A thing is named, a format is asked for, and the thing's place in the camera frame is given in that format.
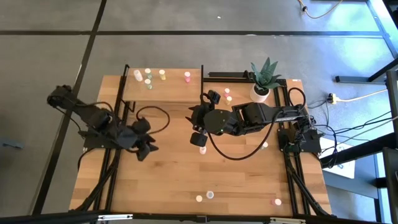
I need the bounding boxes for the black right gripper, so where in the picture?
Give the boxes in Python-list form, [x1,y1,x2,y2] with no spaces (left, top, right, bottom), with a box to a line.
[185,90,222,149]

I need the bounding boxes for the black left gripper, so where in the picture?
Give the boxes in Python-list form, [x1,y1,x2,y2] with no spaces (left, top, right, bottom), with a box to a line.
[124,117,159,162]

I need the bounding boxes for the green succulent in white pot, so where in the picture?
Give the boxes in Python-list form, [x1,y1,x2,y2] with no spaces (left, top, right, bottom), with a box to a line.
[249,57,283,104]

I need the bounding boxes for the black beam with silver brackets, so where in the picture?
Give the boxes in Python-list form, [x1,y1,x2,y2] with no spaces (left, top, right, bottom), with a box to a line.
[0,210,398,224]

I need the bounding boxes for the small dark floor object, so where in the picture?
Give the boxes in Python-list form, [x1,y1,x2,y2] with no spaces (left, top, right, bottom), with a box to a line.
[1,142,22,151]

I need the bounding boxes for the white paper sheet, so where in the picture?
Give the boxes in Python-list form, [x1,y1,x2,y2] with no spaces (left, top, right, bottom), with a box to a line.
[319,136,357,180]

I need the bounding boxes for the grey metal floor bar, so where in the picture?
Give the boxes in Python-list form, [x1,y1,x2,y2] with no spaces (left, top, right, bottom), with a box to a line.
[335,75,388,85]

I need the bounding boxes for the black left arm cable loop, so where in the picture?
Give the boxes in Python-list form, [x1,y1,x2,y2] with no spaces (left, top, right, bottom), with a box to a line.
[136,105,171,135]

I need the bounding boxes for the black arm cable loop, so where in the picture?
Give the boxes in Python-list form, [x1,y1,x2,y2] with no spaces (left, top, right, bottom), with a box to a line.
[136,105,171,135]
[206,110,280,161]

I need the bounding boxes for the wooden shelf with black frame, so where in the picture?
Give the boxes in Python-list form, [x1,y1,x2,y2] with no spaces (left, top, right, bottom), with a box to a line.
[119,64,205,114]

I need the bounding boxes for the black aluminium frame crossbar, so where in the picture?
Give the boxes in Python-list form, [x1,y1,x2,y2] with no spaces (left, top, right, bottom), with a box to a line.
[203,71,287,84]

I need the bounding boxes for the black right arm cable loop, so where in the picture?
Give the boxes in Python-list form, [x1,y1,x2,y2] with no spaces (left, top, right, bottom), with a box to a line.
[206,110,280,161]

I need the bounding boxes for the black floor cable bundle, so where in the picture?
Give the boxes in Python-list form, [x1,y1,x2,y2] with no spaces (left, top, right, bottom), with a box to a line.
[307,99,398,169]

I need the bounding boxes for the beige floor cable black plug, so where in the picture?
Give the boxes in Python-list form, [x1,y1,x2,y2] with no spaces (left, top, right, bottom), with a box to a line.
[297,0,344,19]

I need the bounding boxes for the black desk frame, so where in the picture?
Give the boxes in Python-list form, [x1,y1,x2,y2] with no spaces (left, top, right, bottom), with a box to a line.
[320,58,398,224]

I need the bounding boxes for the white power cord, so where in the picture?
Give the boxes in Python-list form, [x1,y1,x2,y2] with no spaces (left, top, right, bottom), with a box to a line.
[337,89,389,103]

